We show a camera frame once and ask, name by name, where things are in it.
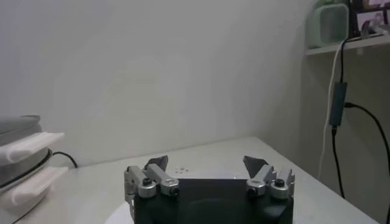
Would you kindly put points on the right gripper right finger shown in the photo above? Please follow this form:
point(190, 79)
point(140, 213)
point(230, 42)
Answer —
point(268, 179)

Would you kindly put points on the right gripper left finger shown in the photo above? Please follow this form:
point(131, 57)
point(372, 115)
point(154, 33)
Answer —
point(152, 179)

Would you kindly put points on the round white plate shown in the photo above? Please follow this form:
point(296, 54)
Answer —
point(210, 174)

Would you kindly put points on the cream electric cooker pot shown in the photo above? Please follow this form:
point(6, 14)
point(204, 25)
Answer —
point(27, 185)

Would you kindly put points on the pale green appliance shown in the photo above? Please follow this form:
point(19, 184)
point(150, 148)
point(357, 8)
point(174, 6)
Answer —
point(330, 24)

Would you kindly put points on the dark photo frame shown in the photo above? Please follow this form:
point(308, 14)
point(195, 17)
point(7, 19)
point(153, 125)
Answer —
point(370, 18)

